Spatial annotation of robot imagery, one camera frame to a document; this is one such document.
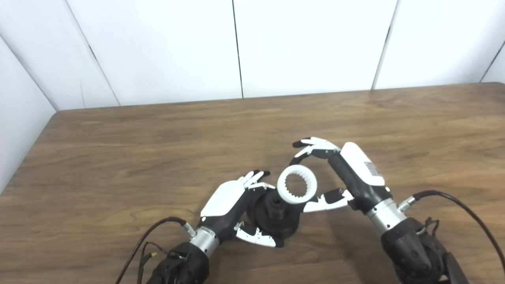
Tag thin arm wires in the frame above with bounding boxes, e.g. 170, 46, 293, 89
136, 241, 186, 284
417, 217, 441, 238

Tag white toothed plastic ring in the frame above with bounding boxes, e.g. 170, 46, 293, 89
277, 165, 318, 204

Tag thin right arm wires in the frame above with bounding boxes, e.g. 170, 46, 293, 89
417, 217, 441, 238

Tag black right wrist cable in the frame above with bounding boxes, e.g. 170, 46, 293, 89
398, 190, 505, 277

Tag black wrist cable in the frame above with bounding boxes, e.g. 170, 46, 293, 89
115, 217, 196, 284
398, 190, 505, 277

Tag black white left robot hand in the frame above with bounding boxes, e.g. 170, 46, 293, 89
196, 170, 284, 248

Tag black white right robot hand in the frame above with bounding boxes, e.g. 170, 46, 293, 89
289, 137, 391, 213

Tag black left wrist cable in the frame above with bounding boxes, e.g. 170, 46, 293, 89
115, 217, 196, 284

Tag round black plastic part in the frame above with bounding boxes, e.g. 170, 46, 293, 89
247, 189, 301, 239

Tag thin left arm wires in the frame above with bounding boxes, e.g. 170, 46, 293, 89
136, 241, 186, 284

